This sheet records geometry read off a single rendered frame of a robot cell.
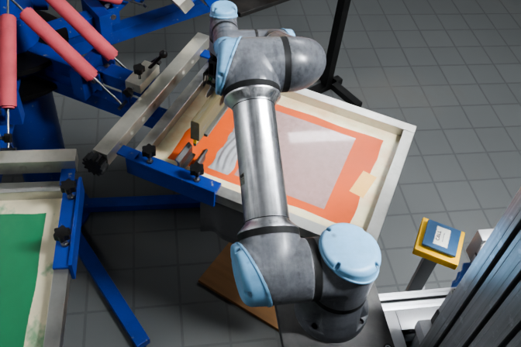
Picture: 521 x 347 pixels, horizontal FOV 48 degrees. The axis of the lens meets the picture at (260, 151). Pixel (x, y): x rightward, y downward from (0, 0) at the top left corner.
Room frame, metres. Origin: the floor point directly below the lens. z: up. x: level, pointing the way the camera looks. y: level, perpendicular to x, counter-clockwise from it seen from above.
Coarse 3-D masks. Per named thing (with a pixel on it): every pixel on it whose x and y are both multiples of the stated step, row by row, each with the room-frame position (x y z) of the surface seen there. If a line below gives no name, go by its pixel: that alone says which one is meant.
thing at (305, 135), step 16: (288, 112) 1.52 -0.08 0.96; (224, 128) 1.40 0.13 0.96; (288, 128) 1.44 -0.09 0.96; (304, 128) 1.45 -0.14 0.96; (320, 128) 1.46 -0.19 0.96; (336, 128) 1.47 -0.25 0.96; (288, 144) 1.36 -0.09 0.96; (304, 144) 1.37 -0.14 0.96; (320, 144) 1.38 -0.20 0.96; (336, 144) 1.39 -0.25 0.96; (352, 144) 1.40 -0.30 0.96; (368, 144) 1.41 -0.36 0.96; (320, 160) 1.31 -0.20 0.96; (336, 160) 1.32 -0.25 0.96; (352, 160) 1.33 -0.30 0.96; (368, 160) 1.33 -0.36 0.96
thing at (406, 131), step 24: (192, 96) 1.51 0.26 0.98; (288, 96) 1.60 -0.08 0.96; (312, 96) 1.58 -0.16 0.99; (168, 120) 1.37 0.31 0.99; (360, 120) 1.52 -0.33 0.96; (384, 120) 1.50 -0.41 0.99; (144, 144) 1.25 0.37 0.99; (408, 144) 1.40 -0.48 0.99; (216, 192) 1.09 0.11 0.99; (384, 192) 1.17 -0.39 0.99; (384, 216) 1.08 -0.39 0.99
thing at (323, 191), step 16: (192, 144) 1.31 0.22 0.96; (208, 144) 1.32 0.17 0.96; (224, 144) 1.33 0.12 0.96; (192, 160) 1.24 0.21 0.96; (208, 160) 1.25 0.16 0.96; (288, 160) 1.29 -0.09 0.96; (304, 160) 1.30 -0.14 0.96; (224, 176) 1.19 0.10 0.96; (288, 176) 1.22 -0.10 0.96; (304, 176) 1.23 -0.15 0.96; (320, 176) 1.24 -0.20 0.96; (336, 176) 1.25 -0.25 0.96; (352, 176) 1.26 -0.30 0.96; (288, 192) 1.16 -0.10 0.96; (304, 192) 1.16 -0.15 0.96; (320, 192) 1.17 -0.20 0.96; (336, 192) 1.18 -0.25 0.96; (304, 208) 1.10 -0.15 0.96; (320, 208) 1.11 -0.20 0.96; (336, 208) 1.12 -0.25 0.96; (352, 208) 1.12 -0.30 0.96
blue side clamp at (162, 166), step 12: (144, 156) 1.19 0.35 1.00; (132, 168) 1.16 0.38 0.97; (144, 168) 1.15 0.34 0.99; (156, 168) 1.14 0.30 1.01; (168, 168) 1.15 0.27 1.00; (180, 168) 1.16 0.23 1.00; (156, 180) 1.13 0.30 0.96; (168, 180) 1.12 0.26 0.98; (180, 180) 1.11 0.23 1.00; (192, 180) 1.12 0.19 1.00; (204, 180) 1.12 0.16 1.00; (180, 192) 1.11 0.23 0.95; (192, 192) 1.10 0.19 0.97; (204, 192) 1.08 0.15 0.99
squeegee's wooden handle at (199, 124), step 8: (216, 96) 1.34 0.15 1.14; (208, 104) 1.30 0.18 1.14; (216, 104) 1.32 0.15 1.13; (224, 104) 1.38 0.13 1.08; (200, 112) 1.26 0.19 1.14; (208, 112) 1.27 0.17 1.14; (216, 112) 1.33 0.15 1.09; (192, 120) 1.23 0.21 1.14; (200, 120) 1.23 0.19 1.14; (208, 120) 1.27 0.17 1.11; (192, 128) 1.22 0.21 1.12; (200, 128) 1.22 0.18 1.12; (192, 136) 1.22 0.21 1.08; (200, 136) 1.22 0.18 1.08
